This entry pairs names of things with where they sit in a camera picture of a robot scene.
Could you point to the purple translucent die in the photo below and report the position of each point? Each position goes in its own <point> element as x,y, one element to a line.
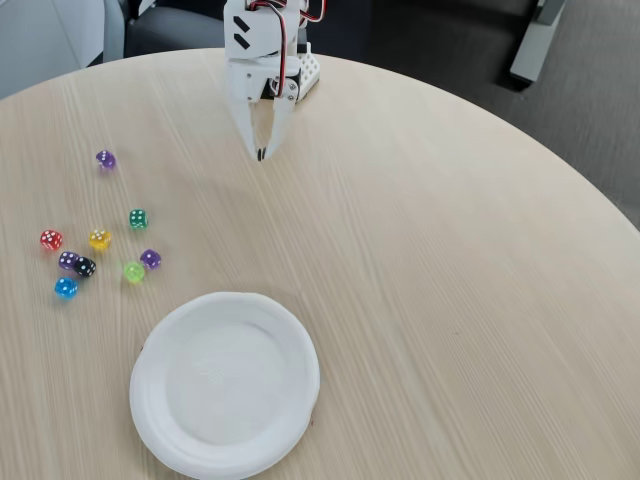
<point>105,160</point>
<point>66,259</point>
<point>150,259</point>

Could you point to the white paper plate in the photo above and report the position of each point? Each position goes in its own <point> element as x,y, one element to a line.
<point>225,385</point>

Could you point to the black office chair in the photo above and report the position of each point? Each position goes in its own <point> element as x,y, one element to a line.
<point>175,30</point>

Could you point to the yellow translucent die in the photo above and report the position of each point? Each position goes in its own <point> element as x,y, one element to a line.
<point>100,239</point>

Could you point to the lime green translucent die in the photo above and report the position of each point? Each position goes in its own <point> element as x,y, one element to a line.
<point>134,272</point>

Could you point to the black die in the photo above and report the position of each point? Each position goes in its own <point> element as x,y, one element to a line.
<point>85,267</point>

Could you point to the red translucent die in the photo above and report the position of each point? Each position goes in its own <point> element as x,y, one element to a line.
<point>51,240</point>

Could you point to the blue translucent die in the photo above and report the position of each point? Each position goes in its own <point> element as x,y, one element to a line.
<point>65,288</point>

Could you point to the grey desk leg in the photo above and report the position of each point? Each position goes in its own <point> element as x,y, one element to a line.
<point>532,45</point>

